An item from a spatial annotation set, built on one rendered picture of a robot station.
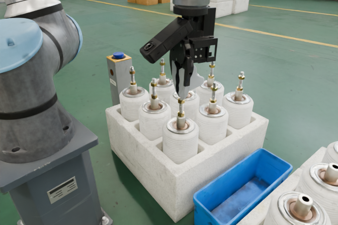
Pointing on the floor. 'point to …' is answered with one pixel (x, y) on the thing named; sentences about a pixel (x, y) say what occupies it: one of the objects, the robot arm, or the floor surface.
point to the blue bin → (240, 189)
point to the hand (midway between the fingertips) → (178, 94)
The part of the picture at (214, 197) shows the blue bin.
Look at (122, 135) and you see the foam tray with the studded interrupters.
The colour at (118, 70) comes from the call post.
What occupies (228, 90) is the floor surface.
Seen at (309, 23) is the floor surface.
